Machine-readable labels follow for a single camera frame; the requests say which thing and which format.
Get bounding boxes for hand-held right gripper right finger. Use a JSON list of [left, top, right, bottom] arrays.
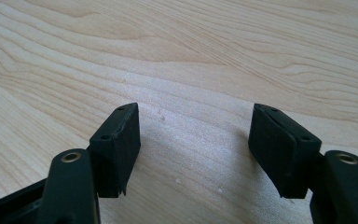
[[247, 103, 323, 200]]

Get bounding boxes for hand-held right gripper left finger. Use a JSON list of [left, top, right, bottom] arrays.
[[89, 102, 142, 199]]

